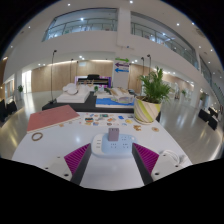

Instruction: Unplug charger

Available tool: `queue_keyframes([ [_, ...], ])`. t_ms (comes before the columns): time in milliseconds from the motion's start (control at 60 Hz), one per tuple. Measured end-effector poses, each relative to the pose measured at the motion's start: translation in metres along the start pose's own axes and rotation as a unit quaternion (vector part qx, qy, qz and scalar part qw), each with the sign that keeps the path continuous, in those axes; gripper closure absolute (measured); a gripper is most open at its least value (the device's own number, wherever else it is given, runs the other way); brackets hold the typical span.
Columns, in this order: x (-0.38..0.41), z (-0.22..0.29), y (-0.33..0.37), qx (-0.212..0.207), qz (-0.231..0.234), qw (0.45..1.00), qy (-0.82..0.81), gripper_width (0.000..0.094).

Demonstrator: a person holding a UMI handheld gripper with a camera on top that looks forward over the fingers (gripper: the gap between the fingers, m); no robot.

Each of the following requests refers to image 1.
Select low black platform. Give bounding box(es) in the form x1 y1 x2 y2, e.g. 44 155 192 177
41 91 162 122

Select white sign with arrows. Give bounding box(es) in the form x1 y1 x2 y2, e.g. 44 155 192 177
111 56 131 90

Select model on blue base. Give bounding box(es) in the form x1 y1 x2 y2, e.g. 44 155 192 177
95 86 136 109

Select flat pink board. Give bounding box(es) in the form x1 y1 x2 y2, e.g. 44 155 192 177
26 104 81 134

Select black piano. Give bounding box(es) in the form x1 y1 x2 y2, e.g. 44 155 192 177
74 73 112 88

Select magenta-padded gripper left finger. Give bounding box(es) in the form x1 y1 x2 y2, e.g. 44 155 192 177
45 143 93 186

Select group of black chairs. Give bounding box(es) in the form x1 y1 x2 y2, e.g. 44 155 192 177
198 106 222 131
0 98 19 123

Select white sculpture on white base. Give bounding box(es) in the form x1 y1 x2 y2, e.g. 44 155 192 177
56 82 92 104

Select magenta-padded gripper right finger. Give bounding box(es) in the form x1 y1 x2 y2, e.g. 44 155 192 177
131 142 184 186

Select ceiling spot lights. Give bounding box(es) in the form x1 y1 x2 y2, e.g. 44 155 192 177
2 0 216 73

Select potted palm in striped pot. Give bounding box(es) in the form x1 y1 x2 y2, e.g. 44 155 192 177
133 66 172 125

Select brown ring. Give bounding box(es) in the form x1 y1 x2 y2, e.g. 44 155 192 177
31 131 44 142

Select colourful sticker sheet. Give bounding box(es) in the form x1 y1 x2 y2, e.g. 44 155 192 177
79 113 118 127

